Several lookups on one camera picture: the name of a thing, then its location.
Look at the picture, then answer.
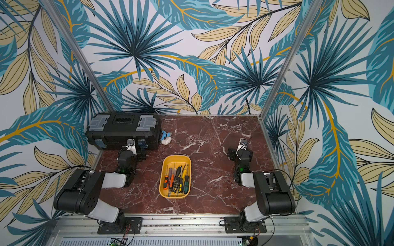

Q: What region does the small orange grey screwdriver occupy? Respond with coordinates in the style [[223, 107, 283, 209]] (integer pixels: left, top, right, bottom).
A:
[[163, 169, 169, 190]]

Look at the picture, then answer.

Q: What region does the black yellow-capped screwdriver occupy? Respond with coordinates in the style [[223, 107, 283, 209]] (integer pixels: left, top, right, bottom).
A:
[[174, 166, 182, 180]]

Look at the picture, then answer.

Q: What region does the yellow plastic storage box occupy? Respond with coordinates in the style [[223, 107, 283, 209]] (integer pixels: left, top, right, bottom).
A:
[[159, 155, 192, 199]]

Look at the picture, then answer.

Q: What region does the yellow handle screwdriver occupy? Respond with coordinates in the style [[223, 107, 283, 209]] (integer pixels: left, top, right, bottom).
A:
[[182, 165, 188, 179]]

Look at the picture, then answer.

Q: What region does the black yellow-dotted screwdriver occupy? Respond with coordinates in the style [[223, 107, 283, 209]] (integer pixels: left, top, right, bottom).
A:
[[172, 165, 187, 196]]

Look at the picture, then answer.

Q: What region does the green black screwdriver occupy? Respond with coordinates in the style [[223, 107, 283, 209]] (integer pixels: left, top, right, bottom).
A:
[[183, 175, 190, 194]]

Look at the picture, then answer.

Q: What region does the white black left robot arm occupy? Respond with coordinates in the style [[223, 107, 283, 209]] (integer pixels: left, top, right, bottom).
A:
[[53, 147, 146, 235]]

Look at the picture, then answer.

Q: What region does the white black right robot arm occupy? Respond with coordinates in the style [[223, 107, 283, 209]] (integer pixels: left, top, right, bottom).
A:
[[224, 147, 296, 233]]

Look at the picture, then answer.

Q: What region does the blue white small object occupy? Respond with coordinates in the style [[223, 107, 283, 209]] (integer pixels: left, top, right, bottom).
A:
[[160, 131, 172, 145]]

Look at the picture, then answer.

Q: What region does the black plastic toolbox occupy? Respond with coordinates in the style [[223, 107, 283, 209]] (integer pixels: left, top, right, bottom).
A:
[[85, 112, 162, 150]]

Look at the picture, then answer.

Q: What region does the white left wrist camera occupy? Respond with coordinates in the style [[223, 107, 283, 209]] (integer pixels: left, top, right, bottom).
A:
[[126, 138, 137, 155]]

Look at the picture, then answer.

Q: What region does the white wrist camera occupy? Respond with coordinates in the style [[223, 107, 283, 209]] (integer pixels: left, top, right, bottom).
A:
[[237, 138, 249, 151], [126, 138, 137, 155]]

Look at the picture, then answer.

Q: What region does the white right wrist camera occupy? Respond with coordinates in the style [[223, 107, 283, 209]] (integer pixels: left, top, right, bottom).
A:
[[237, 138, 249, 151]]

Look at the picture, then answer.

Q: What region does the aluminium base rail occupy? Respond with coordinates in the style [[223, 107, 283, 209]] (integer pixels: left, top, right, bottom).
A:
[[47, 214, 317, 246]]

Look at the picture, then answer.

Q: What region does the aluminium right corner post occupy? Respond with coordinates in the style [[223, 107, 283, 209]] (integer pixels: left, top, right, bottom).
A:
[[259, 0, 323, 122]]

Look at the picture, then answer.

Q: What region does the aluminium corner post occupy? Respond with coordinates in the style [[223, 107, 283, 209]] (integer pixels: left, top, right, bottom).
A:
[[259, 0, 323, 122], [42, 0, 116, 113]]

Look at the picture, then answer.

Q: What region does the aluminium left corner post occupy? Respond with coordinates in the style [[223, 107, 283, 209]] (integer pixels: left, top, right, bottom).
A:
[[42, 0, 116, 113]]

